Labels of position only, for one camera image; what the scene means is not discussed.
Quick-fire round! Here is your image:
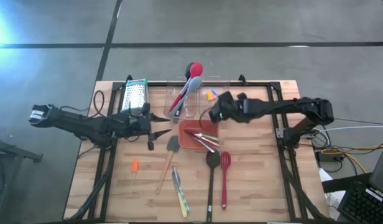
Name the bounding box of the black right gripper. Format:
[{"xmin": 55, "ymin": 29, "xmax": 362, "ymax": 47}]
[{"xmin": 208, "ymin": 91, "xmax": 247, "ymax": 124}]

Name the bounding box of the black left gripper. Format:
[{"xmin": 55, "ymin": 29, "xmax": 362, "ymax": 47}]
[{"xmin": 129, "ymin": 103, "xmax": 172, "ymax": 151}]

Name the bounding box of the grey spatula wooden handle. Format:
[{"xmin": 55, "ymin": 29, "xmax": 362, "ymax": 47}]
[{"xmin": 155, "ymin": 135, "xmax": 181, "ymax": 195}]

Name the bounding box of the grey spoon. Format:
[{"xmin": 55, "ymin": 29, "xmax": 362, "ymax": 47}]
[{"xmin": 171, "ymin": 76, "xmax": 203, "ymax": 118}]

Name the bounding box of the orange mini spatula clear handle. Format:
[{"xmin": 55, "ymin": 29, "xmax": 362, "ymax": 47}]
[{"xmin": 131, "ymin": 159, "xmax": 140, "ymax": 197}]

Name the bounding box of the black slotted spoon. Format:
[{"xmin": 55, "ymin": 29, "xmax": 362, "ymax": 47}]
[{"xmin": 206, "ymin": 150, "xmax": 221, "ymax": 223}]

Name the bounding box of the black solid spoon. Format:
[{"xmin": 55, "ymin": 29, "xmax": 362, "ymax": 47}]
[{"xmin": 173, "ymin": 62, "xmax": 195, "ymax": 119}]

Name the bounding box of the teal patterned handle knife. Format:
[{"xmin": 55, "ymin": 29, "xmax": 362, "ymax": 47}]
[{"xmin": 174, "ymin": 167, "xmax": 191, "ymax": 215}]

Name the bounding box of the cream handle knife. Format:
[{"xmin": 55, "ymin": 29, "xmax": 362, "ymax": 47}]
[{"xmin": 172, "ymin": 166, "xmax": 188, "ymax": 218}]

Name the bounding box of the red slotted spoon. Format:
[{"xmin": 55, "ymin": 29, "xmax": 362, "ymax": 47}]
[{"xmin": 220, "ymin": 151, "xmax": 232, "ymax": 211}]

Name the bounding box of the clear plastic bin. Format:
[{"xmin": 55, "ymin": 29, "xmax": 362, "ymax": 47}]
[
  {"xmin": 199, "ymin": 79, "xmax": 233, "ymax": 119},
  {"xmin": 163, "ymin": 79, "xmax": 200, "ymax": 119}
]

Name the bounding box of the orange plastic bin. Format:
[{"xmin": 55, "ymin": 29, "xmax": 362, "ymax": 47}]
[{"xmin": 178, "ymin": 119, "xmax": 221, "ymax": 149}]

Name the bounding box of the teal box grater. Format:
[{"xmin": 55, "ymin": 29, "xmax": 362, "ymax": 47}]
[{"xmin": 120, "ymin": 78, "xmax": 149, "ymax": 116}]

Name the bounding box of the black power box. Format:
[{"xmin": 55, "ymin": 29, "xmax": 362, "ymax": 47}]
[{"xmin": 315, "ymin": 151, "xmax": 344, "ymax": 163}]

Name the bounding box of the black metal stand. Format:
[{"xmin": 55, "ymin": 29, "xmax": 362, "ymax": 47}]
[{"xmin": 0, "ymin": 135, "xmax": 43, "ymax": 224}]

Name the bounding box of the white paper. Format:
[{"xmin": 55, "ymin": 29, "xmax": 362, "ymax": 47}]
[{"xmin": 318, "ymin": 167, "xmax": 346, "ymax": 220}]

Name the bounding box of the black laptop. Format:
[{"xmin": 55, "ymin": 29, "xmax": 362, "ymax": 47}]
[{"xmin": 337, "ymin": 135, "xmax": 383, "ymax": 224}]

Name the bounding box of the black table frame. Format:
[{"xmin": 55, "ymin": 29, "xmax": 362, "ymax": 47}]
[{"xmin": 63, "ymin": 74, "xmax": 331, "ymax": 223}]

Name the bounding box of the yellow cable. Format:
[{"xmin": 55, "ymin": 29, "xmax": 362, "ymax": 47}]
[{"xmin": 320, "ymin": 144, "xmax": 383, "ymax": 175}]

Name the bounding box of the white cable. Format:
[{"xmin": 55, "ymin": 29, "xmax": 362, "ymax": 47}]
[{"xmin": 312, "ymin": 125, "xmax": 383, "ymax": 134}]

